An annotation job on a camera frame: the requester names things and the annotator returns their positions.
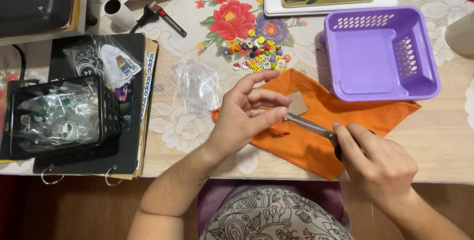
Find person's left hand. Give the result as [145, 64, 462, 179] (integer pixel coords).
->
[205, 70, 292, 161]

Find person's right hand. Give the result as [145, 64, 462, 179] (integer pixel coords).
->
[332, 122, 419, 206]

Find small brown cardboard piece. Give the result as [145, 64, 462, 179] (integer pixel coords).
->
[286, 91, 309, 117]

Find black-handled steel scissors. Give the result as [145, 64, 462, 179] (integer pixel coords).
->
[284, 112, 377, 161]

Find empty clear plastic bag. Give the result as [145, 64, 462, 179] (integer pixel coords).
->
[172, 58, 220, 115]

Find floral lace tablecloth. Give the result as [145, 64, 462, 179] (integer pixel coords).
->
[0, 0, 474, 186]

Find pile of colourful charms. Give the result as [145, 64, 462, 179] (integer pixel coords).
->
[227, 29, 292, 74]

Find orange cloth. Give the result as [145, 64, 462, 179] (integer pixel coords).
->
[211, 68, 422, 181]

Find brown folder with white strip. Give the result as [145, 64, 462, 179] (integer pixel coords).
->
[133, 38, 159, 179]

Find person's patterned garment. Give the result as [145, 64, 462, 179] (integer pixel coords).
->
[199, 186, 355, 240]

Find purple plastic basket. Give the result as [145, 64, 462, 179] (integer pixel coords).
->
[320, 6, 441, 103]

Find black red utility knife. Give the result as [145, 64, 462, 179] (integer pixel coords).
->
[150, 2, 187, 38]

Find black plastic basket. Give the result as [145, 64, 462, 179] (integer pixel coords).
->
[7, 75, 121, 160]

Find black power plug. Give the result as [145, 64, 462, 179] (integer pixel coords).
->
[129, 4, 160, 34]

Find clear bag of stickers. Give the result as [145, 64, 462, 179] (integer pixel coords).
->
[62, 34, 144, 89]

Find beige rounded container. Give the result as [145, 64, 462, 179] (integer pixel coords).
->
[444, 10, 474, 58]

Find clear bags of charms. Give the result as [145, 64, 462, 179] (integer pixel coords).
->
[16, 81, 100, 152]

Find black ring binder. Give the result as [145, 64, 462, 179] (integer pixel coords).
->
[33, 33, 149, 187]

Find black cable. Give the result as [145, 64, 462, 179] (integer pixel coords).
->
[11, 44, 27, 82]

